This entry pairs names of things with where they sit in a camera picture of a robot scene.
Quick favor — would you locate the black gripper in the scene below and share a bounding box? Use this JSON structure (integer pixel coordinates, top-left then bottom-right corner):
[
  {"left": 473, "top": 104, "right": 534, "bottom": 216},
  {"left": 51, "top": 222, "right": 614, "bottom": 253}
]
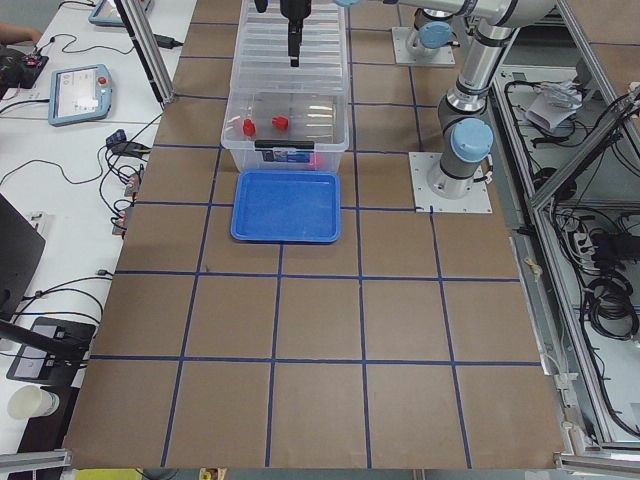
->
[{"left": 254, "top": 0, "right": 312, "bottom": 68}]

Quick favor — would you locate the clear plastic box lid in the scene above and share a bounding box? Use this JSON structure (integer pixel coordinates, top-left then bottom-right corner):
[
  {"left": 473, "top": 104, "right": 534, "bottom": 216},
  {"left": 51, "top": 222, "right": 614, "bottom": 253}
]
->
[{"left": 230, "top": 1, "right": 348, "bottom": 95}]

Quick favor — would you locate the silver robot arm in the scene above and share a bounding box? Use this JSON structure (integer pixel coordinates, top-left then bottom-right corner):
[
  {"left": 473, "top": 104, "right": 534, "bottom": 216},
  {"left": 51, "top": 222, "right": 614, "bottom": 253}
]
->
[
  {"left": 277, "top": 1, "right": 456, "bottom": 68},
  {"left": 409, "top": 1, "right": 554, "bottom": 199}
]

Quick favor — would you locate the clear plastic storage box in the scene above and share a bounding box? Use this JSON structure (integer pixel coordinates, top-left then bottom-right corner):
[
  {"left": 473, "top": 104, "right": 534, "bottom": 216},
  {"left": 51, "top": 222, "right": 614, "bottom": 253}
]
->
[{"left": 221, "top": 1, "right": 349, "bottom": 171}]

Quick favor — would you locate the red block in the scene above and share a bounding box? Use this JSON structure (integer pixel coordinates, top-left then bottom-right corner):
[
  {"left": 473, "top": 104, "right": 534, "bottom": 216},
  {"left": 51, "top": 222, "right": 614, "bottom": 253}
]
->
[
  {"left": 242, "top": 118, "right": 256, "bottom": 137},
  {"left": 309, "top": 153, "right": 324, "bottom": 171},
  {"left": 271, "top": 116, "right": 289, "bottom": 132}
]

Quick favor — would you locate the blue plastic tray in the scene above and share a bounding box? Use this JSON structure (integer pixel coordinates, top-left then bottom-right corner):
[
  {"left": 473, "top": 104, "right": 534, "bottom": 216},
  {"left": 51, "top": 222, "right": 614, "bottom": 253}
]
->
[{"left": 230, "top": 170, "right": 342, "bottom": 244}]

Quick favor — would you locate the black power adapter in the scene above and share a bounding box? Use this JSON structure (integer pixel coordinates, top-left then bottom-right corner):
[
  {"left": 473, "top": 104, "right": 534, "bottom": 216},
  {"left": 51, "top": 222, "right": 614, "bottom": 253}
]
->
[{"left": 154, "top": 34, "right": 183, "bottom": 49}]

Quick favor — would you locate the far blue teach pendant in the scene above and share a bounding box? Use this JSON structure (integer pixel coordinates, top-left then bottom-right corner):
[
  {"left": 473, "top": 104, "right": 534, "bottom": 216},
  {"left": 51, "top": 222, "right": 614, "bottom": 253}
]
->
[{"left": 88, "top": 0, "right": 155, "bottom": 27}]

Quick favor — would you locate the blue teach pendant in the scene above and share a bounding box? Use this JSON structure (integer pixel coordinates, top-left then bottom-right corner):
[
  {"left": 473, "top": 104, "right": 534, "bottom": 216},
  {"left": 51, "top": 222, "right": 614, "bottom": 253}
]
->
[
  {"left": 48, "top": 64, "right": 112, "bottom": 127},
  {"left": 88, "top": 0, "right": 155, "bottom": 27}
]

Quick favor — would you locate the near blue teach pendant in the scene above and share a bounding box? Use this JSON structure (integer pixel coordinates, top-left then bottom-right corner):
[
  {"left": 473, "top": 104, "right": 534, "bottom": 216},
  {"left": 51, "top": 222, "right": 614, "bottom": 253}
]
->
[{"left": 48, "top": 64, "right": 112, "bottom": 127}]

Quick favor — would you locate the black monitor stand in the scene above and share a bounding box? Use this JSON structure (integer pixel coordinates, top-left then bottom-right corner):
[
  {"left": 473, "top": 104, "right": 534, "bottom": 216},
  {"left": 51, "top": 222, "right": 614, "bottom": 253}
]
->
[{"left": 0, "top": 191, "right": 96, "bottom": 387}]

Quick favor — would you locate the white paper cup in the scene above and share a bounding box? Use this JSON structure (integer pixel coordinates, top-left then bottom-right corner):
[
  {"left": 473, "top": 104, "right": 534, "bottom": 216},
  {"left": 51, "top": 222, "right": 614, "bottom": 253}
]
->
[{"left": 7, "top": 385, "right": 60, "bottom": 420}]

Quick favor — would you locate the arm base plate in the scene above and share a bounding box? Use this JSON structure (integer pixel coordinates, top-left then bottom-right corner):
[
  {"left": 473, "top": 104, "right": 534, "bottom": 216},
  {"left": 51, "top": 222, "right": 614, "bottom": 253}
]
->
[
  {"left": 391, "top": 22, "right": 455, "bottom": 68},
  {"left": 409, "top": 152, "right": 492, "bottom": 214}
]

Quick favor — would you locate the black box latch handle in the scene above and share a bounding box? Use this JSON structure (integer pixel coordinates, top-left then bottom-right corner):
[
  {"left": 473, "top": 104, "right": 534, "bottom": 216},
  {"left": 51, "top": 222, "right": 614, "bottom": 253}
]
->
[{"left": 254, "top": 140, "right": 315, "bottom": 151}]

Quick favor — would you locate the aluminium frame post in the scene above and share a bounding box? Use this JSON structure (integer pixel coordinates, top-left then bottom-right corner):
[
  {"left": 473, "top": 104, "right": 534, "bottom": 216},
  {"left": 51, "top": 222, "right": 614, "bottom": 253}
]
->
[{"left": 115, "top": 0, "right": 175, "bottom": 107}]

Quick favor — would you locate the coiled black cable bundle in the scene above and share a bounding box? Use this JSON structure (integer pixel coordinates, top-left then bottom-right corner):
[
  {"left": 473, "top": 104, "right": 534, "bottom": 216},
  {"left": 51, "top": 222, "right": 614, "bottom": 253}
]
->
[{"left": 580, "top": 277, "right": 637, "bottom": 342}]

